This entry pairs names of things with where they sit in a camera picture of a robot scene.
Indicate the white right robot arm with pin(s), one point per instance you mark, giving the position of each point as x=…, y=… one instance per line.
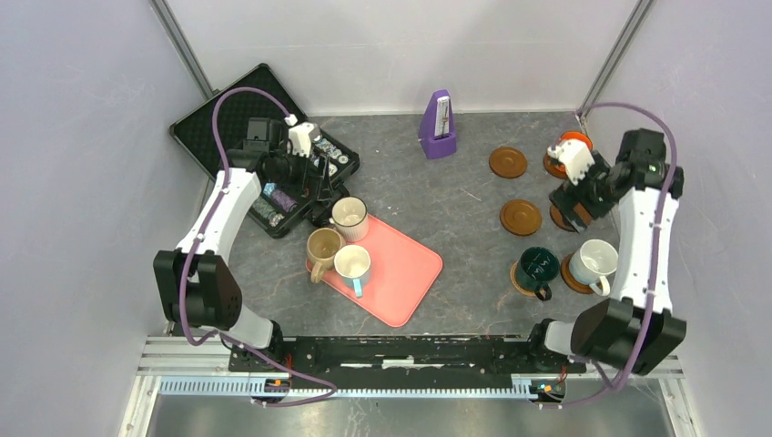
x=633, y=328

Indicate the purple poker chip stack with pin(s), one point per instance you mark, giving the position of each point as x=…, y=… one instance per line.
x=285, y=201

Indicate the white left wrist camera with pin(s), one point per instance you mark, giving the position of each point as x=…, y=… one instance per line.
x=301, y=136

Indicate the orange mug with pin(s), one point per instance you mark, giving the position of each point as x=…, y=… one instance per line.
x=574, y=150

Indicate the pink plastic tray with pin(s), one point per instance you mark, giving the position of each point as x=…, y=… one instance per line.
x=402, y=271

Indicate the purple metronome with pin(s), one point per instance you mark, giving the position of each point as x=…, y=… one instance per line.
x=437, y=133

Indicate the aluminium frame rail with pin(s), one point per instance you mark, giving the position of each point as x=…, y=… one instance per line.
x=187, y=369

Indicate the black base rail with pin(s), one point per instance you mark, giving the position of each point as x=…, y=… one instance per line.
x=404, y=362

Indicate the white mug blue handle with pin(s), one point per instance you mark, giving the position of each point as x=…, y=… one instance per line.
x=353, y=264

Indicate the dark green mug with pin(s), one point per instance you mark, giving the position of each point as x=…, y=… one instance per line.
x=548, y=268

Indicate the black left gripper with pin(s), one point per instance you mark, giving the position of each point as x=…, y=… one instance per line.
x=316, y=187

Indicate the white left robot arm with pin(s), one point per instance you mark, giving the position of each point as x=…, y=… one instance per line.
x=197, y=289

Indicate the beige mug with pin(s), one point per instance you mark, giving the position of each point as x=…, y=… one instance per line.
x=321, y=247

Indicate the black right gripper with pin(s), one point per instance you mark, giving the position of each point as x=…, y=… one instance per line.
x=568, y=195

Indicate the white ribbed black-rimmed mug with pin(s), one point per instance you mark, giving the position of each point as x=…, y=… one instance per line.
x=350, y=217

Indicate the brown wooden coaster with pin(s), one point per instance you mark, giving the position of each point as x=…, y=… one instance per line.
x=520, y=217
x=554, y=167
x=562, y=222
x=508, y=162
x=570, y=280

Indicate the black poker chip case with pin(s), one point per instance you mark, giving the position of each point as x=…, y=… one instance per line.
x=260, y=94

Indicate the green poker chip stack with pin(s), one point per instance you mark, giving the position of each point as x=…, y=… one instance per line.
x=267, y=211

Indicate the woven rattan coaster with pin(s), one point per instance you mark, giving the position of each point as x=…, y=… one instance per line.
x=524, y=278

